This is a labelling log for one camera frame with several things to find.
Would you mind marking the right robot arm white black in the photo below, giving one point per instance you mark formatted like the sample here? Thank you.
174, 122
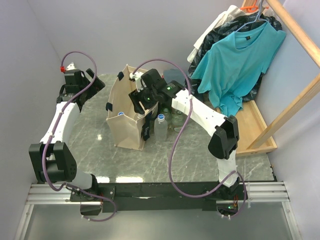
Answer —
223, 130

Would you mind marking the green Perrier glass bottle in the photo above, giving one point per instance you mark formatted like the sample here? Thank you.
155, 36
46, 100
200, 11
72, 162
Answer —
164, 108

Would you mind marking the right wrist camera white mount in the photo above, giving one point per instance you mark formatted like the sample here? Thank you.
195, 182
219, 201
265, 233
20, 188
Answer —
137, 78

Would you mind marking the orange hanger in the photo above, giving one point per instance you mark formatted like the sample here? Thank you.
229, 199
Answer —
250, 9

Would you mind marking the beige canvas tote bag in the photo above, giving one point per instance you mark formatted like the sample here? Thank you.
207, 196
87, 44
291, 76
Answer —
126, 132

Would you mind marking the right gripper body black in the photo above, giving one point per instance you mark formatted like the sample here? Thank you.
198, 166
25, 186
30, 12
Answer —
146, 96

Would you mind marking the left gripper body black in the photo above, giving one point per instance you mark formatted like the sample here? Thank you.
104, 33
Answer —
96, 87

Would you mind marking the clear glass bottle silver cap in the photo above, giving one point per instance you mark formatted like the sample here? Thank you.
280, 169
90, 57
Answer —
177, 122

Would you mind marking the folded grey cloth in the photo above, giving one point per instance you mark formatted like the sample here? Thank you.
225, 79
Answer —
173, 75

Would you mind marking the plastic water bottle blue cap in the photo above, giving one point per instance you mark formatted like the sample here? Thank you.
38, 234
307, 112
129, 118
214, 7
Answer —
160, 128

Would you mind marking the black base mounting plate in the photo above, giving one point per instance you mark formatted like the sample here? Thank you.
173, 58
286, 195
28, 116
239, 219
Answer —
148, 196

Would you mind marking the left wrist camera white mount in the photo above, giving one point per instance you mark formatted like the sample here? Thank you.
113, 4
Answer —
70, 67

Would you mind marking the teal t-shirt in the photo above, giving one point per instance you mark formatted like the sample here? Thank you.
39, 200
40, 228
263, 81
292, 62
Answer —
233, 65

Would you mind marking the white garment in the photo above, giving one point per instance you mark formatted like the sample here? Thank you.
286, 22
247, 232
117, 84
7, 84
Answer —
226, 16

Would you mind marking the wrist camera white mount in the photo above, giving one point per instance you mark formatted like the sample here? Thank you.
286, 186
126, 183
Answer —
70, 67
137, 78

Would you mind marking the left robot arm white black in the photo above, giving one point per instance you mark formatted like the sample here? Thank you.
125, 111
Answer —
51, 158

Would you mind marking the aluminium rail frame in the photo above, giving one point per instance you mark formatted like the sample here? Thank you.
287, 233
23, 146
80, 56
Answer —
258, 192

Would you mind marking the wooden clothes rack frame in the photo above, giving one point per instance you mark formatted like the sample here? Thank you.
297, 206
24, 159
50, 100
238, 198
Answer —
285, 116

